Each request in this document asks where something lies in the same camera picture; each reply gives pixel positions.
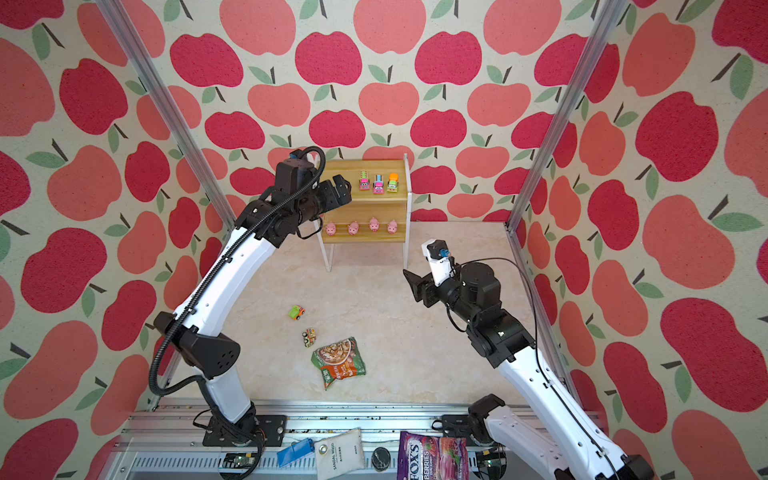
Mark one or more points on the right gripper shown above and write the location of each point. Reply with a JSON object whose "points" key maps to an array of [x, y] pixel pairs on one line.
{"points": [[422, 285]]}

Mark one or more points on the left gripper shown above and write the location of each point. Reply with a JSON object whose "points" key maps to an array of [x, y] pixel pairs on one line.
{"points": [[329, 189]]}

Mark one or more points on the wooden two-tier shelf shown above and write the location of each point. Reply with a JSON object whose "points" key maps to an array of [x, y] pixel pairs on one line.
{"points": [[365, 205]]}

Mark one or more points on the green orange mixer truck toy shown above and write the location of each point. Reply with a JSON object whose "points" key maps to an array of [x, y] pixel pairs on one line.
{"points": [[393, 183]]}

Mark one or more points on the green orange dump truck toy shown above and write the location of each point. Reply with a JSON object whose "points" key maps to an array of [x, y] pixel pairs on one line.
{"points": [[296, 312]]}

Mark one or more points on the pink green truck toy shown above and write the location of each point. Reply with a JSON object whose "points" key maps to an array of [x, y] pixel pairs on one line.
{"points": [[364, 181]]}

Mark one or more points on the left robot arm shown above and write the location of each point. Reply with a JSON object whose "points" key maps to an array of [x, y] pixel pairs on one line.
{"points": [[194, 348]]}

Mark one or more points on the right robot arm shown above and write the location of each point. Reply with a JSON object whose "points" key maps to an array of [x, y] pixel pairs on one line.
{"points": [[571, 445]]}

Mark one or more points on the green snack bag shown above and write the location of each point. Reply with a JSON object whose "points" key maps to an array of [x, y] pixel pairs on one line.
{"points": [[339, 361]]}

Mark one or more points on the purple Fox's candy bag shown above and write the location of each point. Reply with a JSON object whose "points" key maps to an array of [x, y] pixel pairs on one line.
{"points": [[422, 457]]}

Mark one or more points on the round metal can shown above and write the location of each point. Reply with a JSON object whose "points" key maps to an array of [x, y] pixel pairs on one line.
{"points": [[381, 459]]}

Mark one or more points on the white paper packet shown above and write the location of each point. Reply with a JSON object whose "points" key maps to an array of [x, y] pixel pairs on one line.
{"points": [[338, 455]]}

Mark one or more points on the blue card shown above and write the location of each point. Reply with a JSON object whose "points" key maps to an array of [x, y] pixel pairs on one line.
{"points": [[295, 452]]}

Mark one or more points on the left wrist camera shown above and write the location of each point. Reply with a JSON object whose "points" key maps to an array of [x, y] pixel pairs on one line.
{"points": [[301, 154]]}

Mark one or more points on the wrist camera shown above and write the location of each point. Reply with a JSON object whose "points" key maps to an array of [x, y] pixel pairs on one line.
{"points": [[301, 154], [440, 260]]}

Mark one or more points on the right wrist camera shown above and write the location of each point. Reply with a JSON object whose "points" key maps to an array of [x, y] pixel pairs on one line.
{"points": [[440, 260]]}

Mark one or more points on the left aluminium frame post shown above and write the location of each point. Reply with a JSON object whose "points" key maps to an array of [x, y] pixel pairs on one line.
{"points": [[130, 41]]}

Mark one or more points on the aluminium frame post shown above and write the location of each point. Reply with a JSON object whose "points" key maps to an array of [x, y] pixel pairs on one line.
{"points": [[130, 41], [605, 23]]}

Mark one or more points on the front aluminium rail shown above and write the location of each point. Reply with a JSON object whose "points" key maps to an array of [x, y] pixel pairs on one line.
{"points": [[176, 441]]}

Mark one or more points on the right aluminium frame post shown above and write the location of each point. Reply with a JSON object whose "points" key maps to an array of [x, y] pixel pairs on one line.
{"points": [[605, 23]]}

